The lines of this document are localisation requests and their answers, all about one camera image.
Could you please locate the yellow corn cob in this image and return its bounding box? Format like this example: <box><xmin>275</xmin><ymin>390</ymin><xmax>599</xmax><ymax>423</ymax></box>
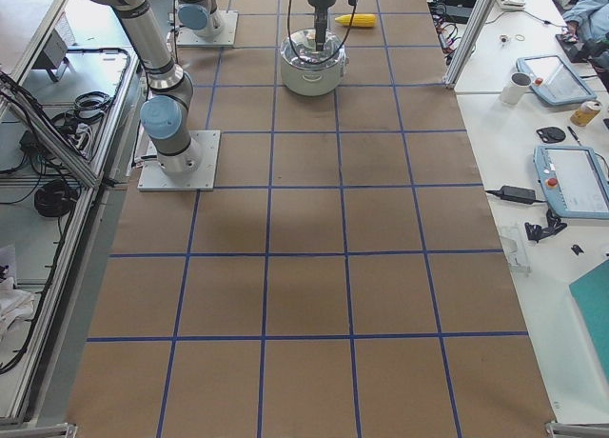
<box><xmin>334</xmin><ymin>13</ymin><xmax>377</xmax><ymax>29</ymax></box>

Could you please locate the white crumpled cloth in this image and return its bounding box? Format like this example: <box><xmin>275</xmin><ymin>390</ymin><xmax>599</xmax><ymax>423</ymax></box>
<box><xmin>0</xmin><ymin>245</ymin><xmax>37</xmax><ymax>344</ymax></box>

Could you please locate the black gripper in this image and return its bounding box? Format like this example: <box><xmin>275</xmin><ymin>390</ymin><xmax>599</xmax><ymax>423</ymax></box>
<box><xmin>307</xmin><ymin>0</ymin><xmax>337</xmax><ymax>49</ymax></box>

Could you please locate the glass pot lid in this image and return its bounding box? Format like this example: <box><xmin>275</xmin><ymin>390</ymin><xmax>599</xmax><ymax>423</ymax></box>
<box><xmin>280</xmin><ymin>29</ymin><xmax>346</xmax><ymax>70</ymax></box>

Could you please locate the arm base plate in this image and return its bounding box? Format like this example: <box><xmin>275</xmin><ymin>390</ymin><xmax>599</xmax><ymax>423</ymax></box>
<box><xmin>177</xmin><ymin>7</ymin><xmax>239</xmax><ymax>48</ymax></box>
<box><xmin>137</xmin><ymin>130</ymin><xmax>221</xmax><ymax>191</ymax></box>

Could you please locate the teal board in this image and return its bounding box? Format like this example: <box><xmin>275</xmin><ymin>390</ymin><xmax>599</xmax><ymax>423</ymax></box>
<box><xmin>569</xmin><ymin>260</ymin><xmax>608</xmax><ymax>380</ymax></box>

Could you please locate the teach pendant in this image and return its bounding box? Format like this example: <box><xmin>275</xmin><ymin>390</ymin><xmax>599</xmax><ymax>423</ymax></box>
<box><xmin>516</xmin><ymin>54</ymin><xmax>597</xmax><ymax>107</ymax></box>
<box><xmin>533</xmin><ymin>145</ymin><xmax>608</xmax><ymax>220</ymax></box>

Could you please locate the yellow drink can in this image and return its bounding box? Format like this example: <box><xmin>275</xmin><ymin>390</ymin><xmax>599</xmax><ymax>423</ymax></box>
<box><xmin>570</xmin><ymin>100</ymin><xmax>602</xmax><ymax>127</ymax></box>

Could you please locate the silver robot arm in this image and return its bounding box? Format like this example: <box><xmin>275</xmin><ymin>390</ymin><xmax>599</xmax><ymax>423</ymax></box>
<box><xmin>90</xmin><ymin>0</ymin><xmax>203</xmax><ymax>174</ymax></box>
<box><xmin>177</xmin><ymin>0</ymin><xmax>224</xmax><ymax>39</ymax></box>

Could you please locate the black power adapter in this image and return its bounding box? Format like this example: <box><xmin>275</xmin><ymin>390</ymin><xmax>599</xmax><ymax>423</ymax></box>
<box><xmin>486</xmin><ymin>185</ymin><xmax>544</xmax><ymax>205</ymax></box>

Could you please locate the brown paper table mat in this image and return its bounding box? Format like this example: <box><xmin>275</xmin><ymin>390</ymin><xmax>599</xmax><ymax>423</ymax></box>
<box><xmin>67</xmin><ymin>0</ymin><xmax>552</xmax><ymax>437</ymax></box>

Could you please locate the aluminium frame post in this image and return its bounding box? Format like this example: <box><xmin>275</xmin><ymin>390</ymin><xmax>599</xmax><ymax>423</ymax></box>
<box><xmin>443</xmin><ymin>0</ymin><xmax>495</xmax><ymax>90</ymax></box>

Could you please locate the white mug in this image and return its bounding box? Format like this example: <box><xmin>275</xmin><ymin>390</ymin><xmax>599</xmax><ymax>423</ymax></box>
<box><xmin>499</xmin><ymin>71</ymin><xmax>532</xmax><ymax>106</ymax></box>

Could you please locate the far teach pendant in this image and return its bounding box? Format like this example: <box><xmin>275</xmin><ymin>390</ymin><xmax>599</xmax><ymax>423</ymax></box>
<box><xmin>516</xmin><ymin>54</ymin><xmax>597</xmax><ymax>107</ymax></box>

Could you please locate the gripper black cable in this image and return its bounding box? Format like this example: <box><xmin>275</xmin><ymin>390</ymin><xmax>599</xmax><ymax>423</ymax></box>
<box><xmin>286</xmin><ymin>0</ymin><xmax>363</xmax><ymax>62</ymax></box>

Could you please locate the clear plastic holder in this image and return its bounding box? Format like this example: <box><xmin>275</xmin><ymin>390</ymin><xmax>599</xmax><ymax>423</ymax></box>
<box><xmin>498</xmin><ymin>225</ymin><xmax>531</xmax><ymax>274</ymax></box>

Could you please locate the near teach pendant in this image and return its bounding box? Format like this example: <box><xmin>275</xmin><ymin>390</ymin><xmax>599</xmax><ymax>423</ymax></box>
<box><xmin>533</xmin><ymin>145</ymin><xmax>608</xmax><ymax>220</ymax></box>

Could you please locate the pale green electric pot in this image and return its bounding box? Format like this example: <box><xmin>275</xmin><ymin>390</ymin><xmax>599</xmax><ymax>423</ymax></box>
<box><xmin>280</xmin><ymin>55</ymin><xmax>348</xmax><ymax>97</ymax></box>

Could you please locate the black coiled cable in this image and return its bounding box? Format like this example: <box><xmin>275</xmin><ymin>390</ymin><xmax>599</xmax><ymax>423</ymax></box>
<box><xmin>33</xmin><ymin>179</ymin><xmax>80</xmax><ymax>219</ymax></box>

